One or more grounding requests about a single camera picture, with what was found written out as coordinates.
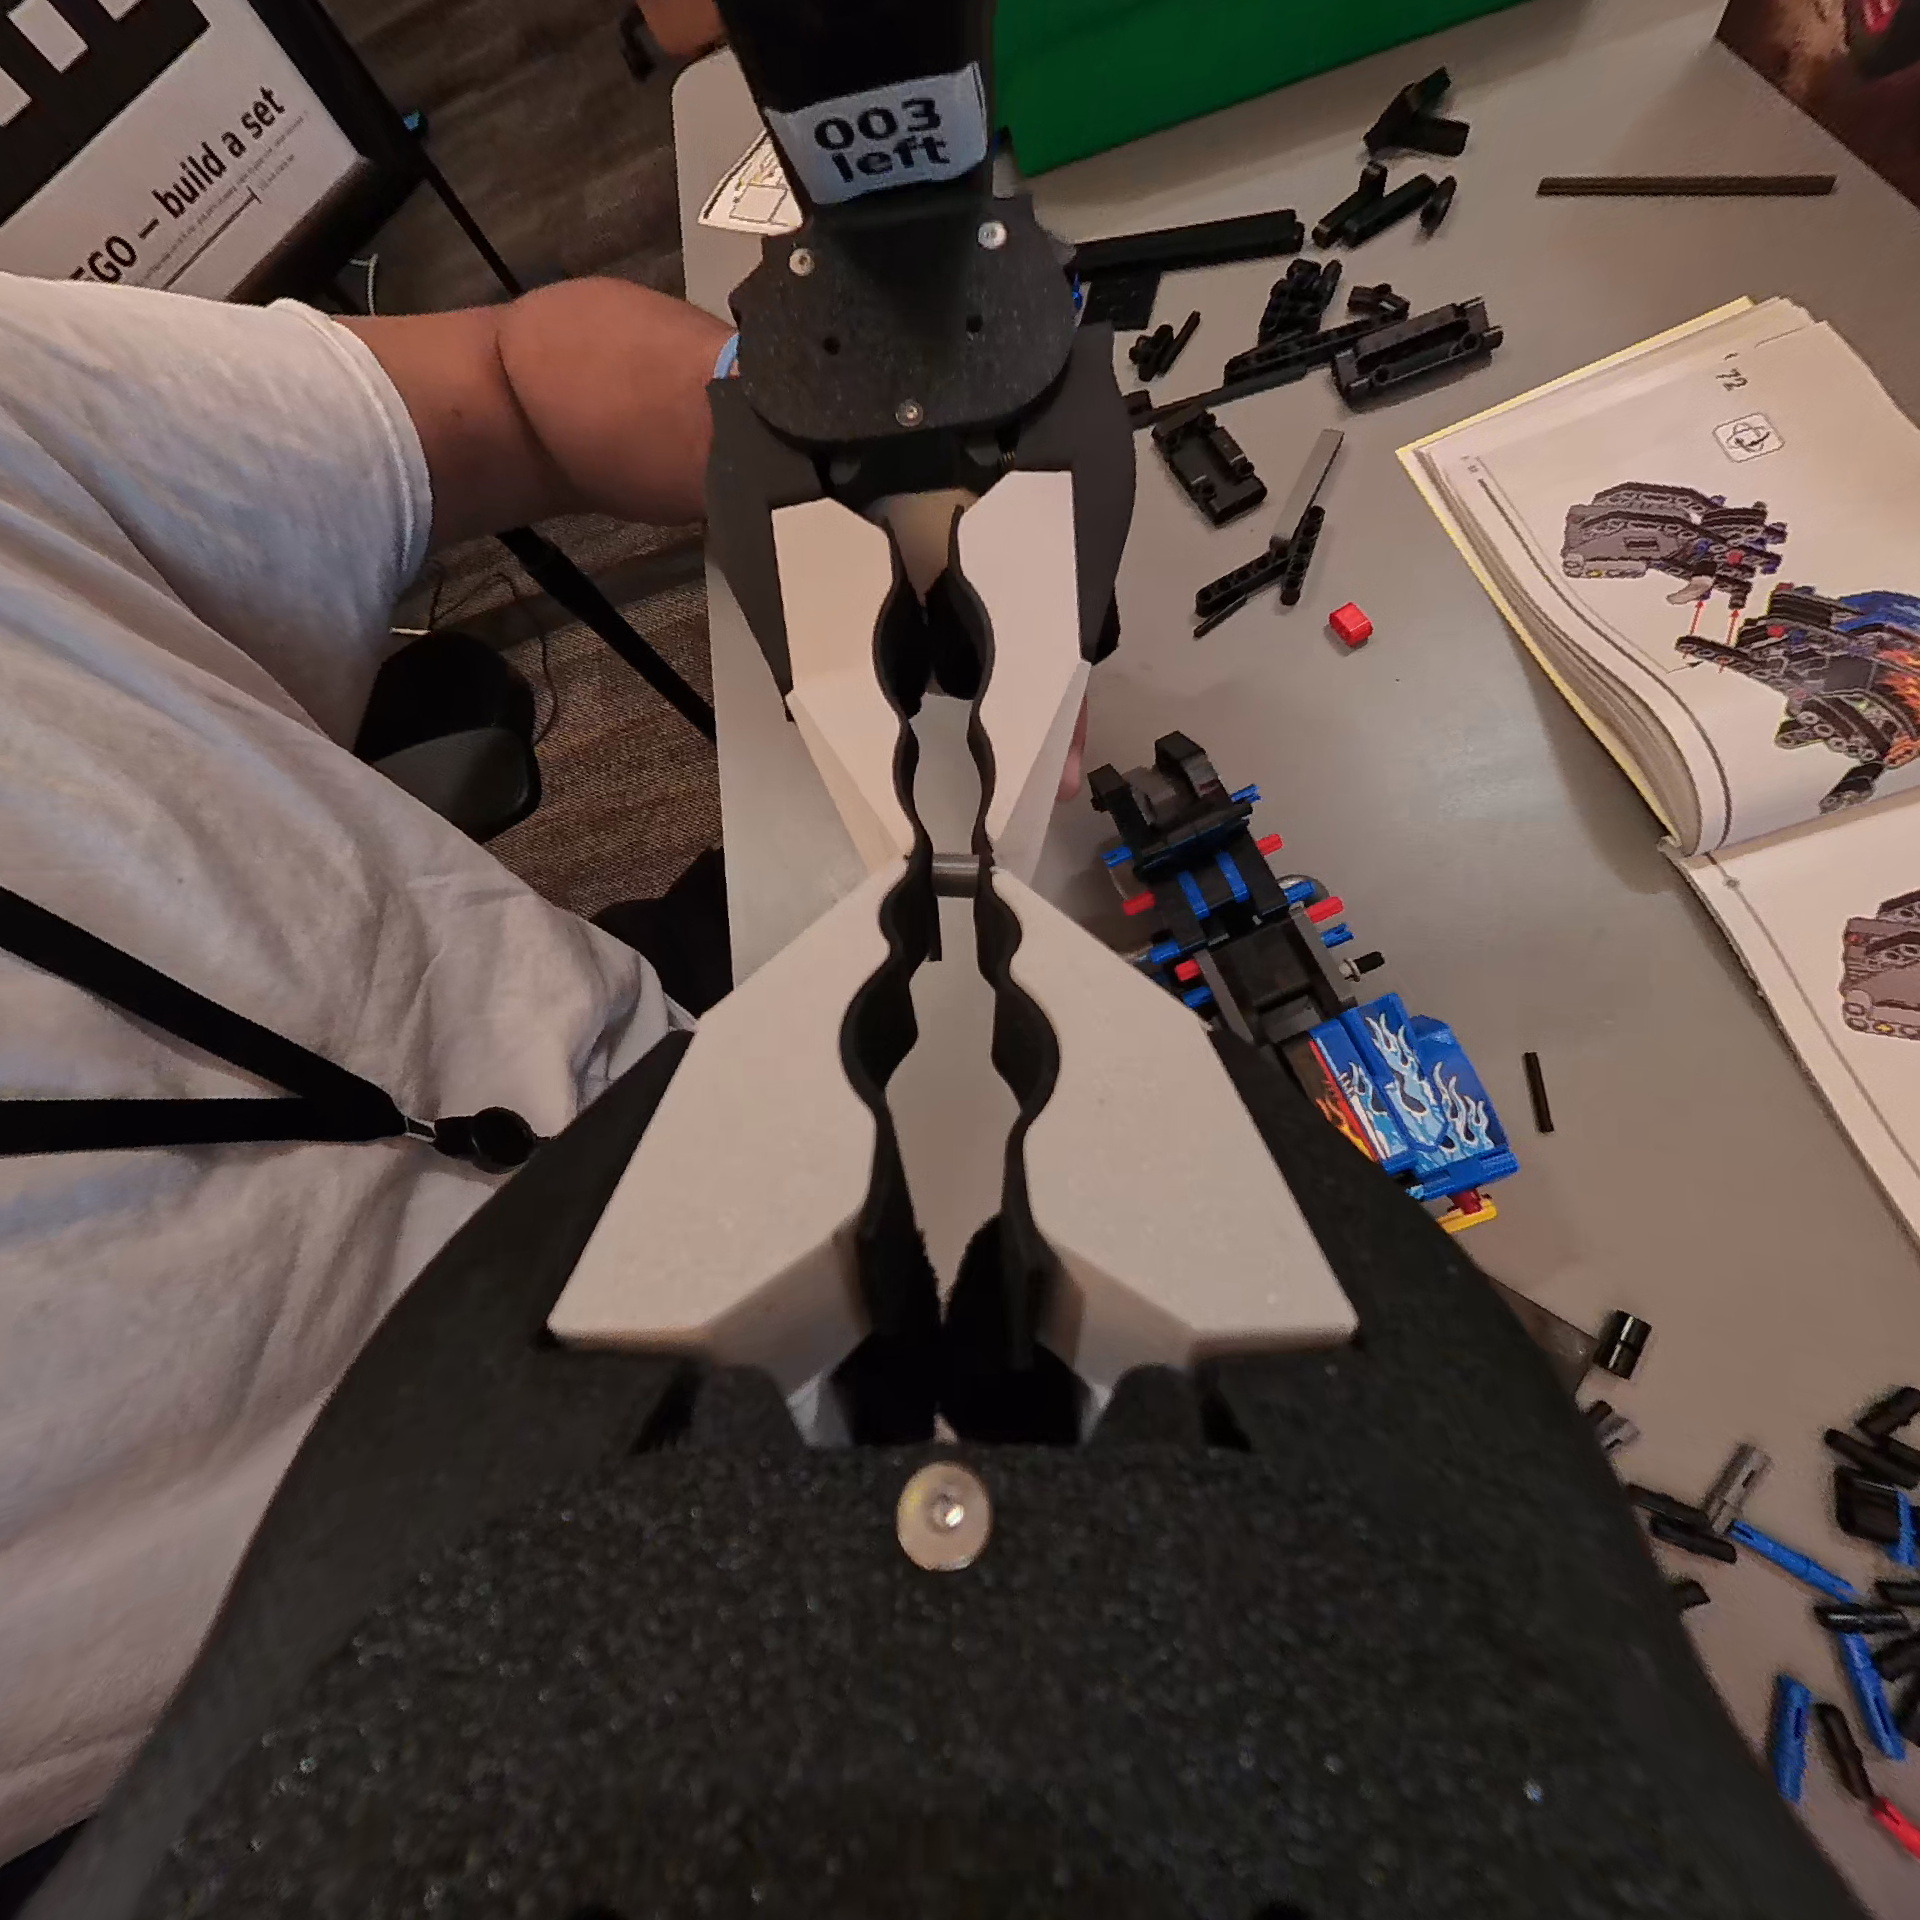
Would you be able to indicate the small grey lego piece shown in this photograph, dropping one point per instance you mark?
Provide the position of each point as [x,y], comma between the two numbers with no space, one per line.
[950,872]

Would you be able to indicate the long black lego axle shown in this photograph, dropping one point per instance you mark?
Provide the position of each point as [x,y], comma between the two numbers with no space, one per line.
[1680,186]

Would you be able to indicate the person's left forearm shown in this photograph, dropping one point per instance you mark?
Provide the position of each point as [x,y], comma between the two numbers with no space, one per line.
[571,390]

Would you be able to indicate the black sign stand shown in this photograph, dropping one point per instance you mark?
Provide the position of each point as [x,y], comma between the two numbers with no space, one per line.
[614,630]

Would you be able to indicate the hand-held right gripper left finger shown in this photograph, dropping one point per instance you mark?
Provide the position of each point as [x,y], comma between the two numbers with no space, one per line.
[721,1170]

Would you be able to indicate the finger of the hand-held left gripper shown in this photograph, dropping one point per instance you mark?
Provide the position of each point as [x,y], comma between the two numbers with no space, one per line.
[1034,601]
[825,601]

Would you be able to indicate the black white task sign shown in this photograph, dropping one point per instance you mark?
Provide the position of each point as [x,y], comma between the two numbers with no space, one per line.
[150,135]

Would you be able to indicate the pile of black blue pins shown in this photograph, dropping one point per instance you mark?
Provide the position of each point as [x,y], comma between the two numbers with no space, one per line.
[1868,1505]

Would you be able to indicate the open instruction booklet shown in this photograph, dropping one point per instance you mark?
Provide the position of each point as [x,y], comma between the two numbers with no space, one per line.
[1725,601]

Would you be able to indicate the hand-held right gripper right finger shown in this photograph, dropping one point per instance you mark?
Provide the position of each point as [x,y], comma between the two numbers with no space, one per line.
[1184,1185]

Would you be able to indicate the green plastic bin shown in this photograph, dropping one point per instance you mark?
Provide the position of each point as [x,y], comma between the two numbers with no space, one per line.
[1230,74]

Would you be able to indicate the lego truck model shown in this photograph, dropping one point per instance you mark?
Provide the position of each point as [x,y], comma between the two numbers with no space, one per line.
[1260,931]

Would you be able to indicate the pile of black lego pieces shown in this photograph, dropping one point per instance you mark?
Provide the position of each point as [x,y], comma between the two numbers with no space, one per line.
[1418,353]

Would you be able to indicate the small red lego piece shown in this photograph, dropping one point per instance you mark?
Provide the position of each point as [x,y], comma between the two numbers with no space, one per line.
[1351,622]

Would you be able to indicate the short black lego pin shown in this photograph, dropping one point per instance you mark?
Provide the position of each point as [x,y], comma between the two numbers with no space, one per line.
[1538,1092]

